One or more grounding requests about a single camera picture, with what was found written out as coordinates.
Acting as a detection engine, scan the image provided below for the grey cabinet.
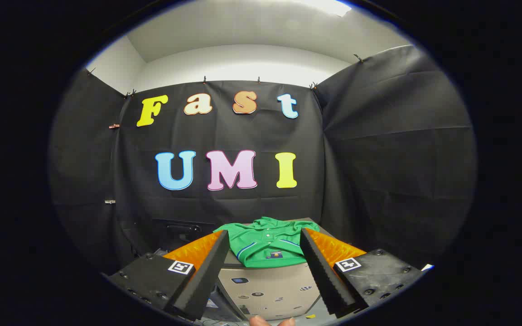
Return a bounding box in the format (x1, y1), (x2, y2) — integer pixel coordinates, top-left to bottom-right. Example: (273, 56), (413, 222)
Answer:
(216, 217), (336, 323)

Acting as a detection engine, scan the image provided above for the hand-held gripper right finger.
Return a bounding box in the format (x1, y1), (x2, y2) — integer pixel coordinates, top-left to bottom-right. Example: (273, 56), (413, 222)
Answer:
(300, 228), (425, 317)

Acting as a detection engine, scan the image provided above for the black backdrop cloth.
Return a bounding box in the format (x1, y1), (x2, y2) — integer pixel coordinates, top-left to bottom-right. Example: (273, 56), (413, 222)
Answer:
(49, 44), (478, 277)

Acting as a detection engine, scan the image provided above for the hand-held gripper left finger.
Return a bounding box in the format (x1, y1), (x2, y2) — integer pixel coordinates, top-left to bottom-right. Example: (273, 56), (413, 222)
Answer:
(107, 230), (229, 321)

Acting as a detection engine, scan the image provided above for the row of dark cloth clips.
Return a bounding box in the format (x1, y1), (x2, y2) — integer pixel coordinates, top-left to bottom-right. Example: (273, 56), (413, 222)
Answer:
(87, 53), (365, 98)

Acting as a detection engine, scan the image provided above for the green polo shirt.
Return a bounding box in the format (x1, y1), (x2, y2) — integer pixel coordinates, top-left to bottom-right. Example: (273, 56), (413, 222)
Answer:
(213, 216), (320, 268)

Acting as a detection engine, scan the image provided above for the dark washing machine lid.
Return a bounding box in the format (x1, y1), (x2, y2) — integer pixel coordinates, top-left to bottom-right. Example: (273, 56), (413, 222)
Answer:
(152, 219), (219, 253)

